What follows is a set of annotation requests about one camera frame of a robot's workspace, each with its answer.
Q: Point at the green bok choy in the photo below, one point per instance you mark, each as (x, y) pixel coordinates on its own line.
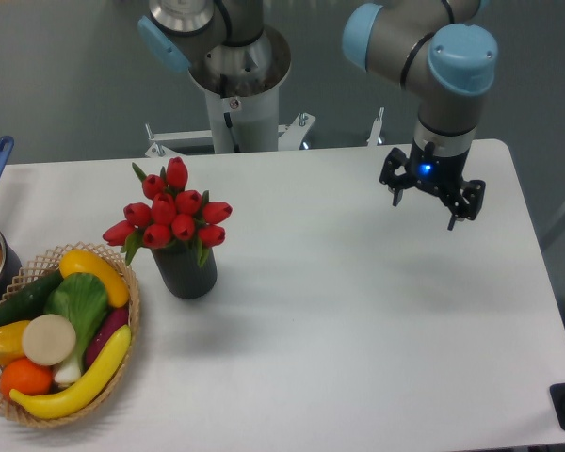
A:
(82, 299)

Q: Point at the orange fruit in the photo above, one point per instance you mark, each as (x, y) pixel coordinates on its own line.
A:
(26, 377)

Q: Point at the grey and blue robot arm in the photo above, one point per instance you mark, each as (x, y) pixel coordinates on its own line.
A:
(429, 48)

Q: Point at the woven wicker basket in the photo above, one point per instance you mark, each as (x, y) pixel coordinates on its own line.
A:
(43, 265)

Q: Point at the purple sweet potato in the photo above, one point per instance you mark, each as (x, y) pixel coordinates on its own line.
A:
(113, 321)

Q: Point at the red tulip bouquet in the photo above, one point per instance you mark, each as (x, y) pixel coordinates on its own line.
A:
(173, 216)

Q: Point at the dark grey ribbed vase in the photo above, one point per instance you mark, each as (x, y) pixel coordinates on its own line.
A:
(182, 273)

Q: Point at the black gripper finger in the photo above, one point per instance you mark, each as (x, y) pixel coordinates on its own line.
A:
(394, 174)
(465, 202)

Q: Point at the beige round disc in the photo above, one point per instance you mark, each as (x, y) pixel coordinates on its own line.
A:
(48, 339)

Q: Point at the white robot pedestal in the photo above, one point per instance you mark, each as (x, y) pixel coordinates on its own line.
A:
(241, 90)

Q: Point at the yellow squash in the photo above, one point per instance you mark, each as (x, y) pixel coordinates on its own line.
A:
(85, 261)

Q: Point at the yellow banana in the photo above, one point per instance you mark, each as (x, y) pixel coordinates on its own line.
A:
(75, 386)

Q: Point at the white metal base frame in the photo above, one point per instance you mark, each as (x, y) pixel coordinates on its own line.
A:
(292, 136)

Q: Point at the green cucumber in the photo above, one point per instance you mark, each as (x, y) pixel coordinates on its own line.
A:
(28, 302)

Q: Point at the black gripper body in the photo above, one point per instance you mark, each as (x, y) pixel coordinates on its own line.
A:
(438, 159)

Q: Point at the yellow bell pepper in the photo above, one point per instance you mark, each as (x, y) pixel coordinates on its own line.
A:
(11, 342)

